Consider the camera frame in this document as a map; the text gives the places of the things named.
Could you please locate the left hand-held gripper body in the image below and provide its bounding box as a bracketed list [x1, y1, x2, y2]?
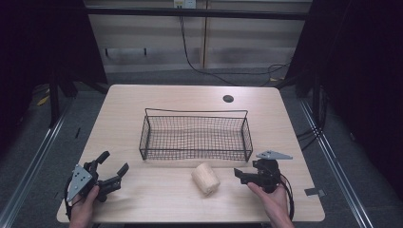
[65, 161, 124, 203]

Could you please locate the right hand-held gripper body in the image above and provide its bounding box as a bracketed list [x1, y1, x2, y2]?
[252, 150, 294, 195]

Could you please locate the black wire mesh basket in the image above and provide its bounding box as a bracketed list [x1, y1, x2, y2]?
[138, 107, 255, 163]

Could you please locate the person's left hand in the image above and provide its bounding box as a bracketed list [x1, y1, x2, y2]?
[68, 184, 101, 228]

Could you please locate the person's right hand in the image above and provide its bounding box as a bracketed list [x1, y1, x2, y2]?
[246, 181, 297, 228]

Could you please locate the grey tape strip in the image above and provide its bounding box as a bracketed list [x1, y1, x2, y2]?
[303, 187, 327, 198]

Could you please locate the black metal stand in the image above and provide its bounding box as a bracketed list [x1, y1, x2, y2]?
[47, 74, 62, 129]

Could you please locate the yellow tape strip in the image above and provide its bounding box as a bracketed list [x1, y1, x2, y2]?
[36, 94, 51, 107]

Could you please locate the dark curtain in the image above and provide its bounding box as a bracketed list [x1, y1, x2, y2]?
[0, 0, 108, 153]
[286, 0, 403, 203]

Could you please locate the black horizontal bar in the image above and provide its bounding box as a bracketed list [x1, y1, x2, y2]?
[85, 7, 313, 21]

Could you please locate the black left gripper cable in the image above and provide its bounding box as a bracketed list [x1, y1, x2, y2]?
[64, 175, 76, 223]

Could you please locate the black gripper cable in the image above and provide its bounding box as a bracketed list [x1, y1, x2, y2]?
[64, 175, 76, 223]
[278, 173, 296, 221]

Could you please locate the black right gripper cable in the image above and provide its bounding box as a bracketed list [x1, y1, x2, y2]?
[278, 173, 296, 221]

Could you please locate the metal floor rail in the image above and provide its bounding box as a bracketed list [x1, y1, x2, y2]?
[0, 94, 75, 228]
[297, 98, 378, 228]

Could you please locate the bundle of black cables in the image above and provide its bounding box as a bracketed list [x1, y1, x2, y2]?
[296, 85, 329, 152]

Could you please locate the long black floor cable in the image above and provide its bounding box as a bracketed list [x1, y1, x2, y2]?
[178, 14, 292, 87]

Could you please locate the white wall socket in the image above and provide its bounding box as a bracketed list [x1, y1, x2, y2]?
[172, 0, 198, 10]

